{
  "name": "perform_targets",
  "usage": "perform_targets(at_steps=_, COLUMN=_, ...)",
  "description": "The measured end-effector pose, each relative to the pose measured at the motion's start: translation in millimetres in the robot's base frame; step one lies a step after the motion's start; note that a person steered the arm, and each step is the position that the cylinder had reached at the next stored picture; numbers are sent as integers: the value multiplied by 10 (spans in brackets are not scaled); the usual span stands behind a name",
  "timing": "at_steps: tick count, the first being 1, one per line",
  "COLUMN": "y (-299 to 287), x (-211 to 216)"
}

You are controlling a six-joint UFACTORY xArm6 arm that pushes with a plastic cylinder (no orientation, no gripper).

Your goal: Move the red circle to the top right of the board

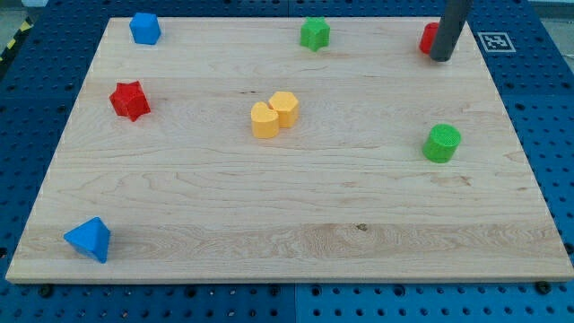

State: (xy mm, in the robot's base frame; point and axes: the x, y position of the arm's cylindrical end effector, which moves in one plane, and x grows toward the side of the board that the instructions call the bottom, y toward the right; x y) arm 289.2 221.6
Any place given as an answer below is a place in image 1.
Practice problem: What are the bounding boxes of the red star block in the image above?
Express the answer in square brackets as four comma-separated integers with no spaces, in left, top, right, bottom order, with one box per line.
[109,81,151,122]

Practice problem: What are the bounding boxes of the yellow black hazard tape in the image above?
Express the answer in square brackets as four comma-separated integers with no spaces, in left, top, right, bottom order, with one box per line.
[1,16,34,65]

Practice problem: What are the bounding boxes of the wooden board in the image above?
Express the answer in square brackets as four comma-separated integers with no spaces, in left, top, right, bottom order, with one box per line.
[6,17,573,284]

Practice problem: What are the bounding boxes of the red cylinder block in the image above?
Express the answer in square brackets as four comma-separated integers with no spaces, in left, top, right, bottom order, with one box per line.
[419,22,439,55]

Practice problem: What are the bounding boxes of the green cylinder block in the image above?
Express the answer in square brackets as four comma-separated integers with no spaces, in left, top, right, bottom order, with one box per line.
[422,124,462,163]

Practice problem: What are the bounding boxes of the blue pentagon block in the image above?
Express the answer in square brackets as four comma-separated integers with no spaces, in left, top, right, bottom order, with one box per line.
[129,13,161,45]

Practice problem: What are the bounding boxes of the yellow hexagon block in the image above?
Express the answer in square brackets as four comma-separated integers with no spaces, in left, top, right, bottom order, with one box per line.
[268,92,300,128]

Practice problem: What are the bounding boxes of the green star block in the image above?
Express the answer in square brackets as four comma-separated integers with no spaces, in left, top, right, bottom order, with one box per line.
[300,17,330,52]

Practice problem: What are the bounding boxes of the white fiducial marker tag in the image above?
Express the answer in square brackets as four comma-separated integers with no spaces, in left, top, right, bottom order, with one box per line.
[478,31,516,53]

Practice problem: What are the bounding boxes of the yellow heart block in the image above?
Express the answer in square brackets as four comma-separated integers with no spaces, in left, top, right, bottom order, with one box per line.
[250,101,279,139]

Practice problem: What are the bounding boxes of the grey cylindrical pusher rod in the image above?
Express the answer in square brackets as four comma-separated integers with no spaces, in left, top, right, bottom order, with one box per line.
[429,0,473,62]

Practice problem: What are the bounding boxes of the blue triangle block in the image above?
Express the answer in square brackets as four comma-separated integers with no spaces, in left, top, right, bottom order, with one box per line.
[64,217,110,264]

